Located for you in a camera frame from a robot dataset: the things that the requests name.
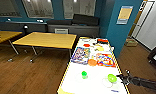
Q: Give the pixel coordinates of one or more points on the lime green bowl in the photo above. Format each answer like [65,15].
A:
[111,78]

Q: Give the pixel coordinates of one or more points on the green plastic cup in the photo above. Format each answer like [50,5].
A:
[84,75]

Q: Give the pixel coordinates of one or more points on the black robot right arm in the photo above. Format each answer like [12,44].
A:
[147,82]

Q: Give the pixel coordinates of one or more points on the blue snack box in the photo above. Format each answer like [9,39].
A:
[105,60]

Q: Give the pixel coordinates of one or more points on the yellow game table white top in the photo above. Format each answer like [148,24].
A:
[94,76]

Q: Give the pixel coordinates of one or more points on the cardboard box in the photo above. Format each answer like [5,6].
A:
[131,42]

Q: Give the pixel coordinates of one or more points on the pale yellow item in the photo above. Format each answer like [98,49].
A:
[99,48]

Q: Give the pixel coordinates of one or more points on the red and black box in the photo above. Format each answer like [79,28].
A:
[102,41]

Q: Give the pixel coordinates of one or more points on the blue purple board game box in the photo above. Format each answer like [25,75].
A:
[80,55]

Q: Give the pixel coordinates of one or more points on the small red flat lid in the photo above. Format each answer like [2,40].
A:
[86,45]

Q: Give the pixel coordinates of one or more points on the brown wooden door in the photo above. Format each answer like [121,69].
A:
[140,20]

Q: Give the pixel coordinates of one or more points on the grey cabinet with white label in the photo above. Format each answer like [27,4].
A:
[77,30]

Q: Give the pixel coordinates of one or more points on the black case on cabinet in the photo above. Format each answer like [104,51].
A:
[85,20]

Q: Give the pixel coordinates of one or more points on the long yellow wooden table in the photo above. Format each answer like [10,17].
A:
[4,36]
[47,40]

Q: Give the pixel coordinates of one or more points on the small black stand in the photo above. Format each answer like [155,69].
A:
[26,29]

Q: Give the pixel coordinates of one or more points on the low grey bench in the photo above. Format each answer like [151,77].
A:
[14,26]

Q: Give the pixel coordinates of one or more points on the small pale wall panel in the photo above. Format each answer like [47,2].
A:
[124,15]

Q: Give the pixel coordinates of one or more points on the window in blue wall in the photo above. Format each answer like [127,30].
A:
[5,7]
[38,8]
[79,8]

